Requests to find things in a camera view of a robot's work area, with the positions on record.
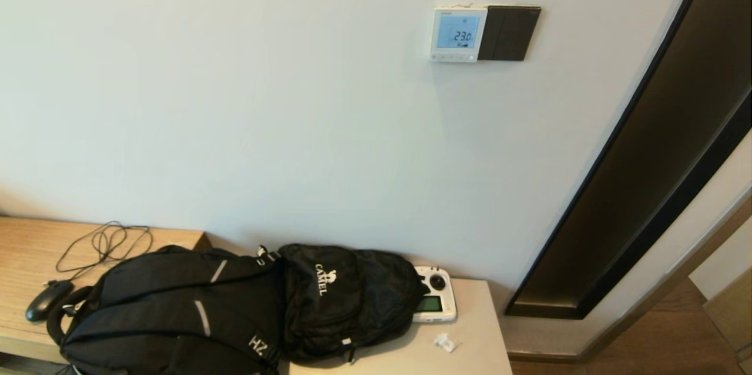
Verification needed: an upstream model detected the white wall thermostat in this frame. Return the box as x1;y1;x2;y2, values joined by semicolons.
430;6;488;63

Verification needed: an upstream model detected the black Camel logo backpack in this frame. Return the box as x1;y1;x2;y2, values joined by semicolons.
276;243;428;364

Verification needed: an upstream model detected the white remote controller with screen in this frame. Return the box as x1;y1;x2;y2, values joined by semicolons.
411;266;458;324

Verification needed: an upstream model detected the black backpack with grey stripes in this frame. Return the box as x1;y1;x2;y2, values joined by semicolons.
47;245;288;375

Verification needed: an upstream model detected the brown wooden baseboard strip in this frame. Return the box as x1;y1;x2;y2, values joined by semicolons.
508;187;752;362

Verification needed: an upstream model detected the black computer mouse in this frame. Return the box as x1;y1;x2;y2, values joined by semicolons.
25;280;75;323

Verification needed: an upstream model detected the light wooden desk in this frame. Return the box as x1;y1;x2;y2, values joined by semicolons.
0;216;212;364

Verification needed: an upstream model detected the dark wall switch panel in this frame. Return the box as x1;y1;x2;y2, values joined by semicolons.
478;5;542;62

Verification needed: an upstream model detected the dark brown door frame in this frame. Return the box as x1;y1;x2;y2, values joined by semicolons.
505;0;752;320

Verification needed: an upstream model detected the black mouse cable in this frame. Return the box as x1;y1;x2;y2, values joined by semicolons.
46;221;153;289

